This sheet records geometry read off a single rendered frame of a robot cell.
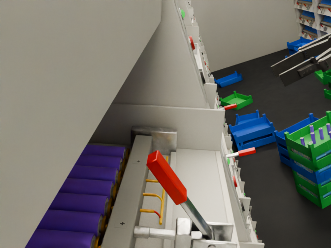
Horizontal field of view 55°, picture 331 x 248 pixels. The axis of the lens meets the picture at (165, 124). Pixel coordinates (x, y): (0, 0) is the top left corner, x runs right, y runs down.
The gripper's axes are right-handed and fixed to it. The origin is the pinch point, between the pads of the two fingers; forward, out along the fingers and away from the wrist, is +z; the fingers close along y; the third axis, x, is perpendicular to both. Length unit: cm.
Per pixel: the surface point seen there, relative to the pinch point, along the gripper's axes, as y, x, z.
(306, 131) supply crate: 92, -72, -9
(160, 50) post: -39.7, 23.7, 16.4
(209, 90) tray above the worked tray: -30.3, 14.4, 15.0
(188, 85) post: -39.8, 19.1, 15.7
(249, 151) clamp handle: -13.0, -7.1, 15.6
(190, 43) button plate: -35.8, 22.2, 13.7
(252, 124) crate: 168, -92, 17
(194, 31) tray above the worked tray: 29.9, 14.2, 15.7
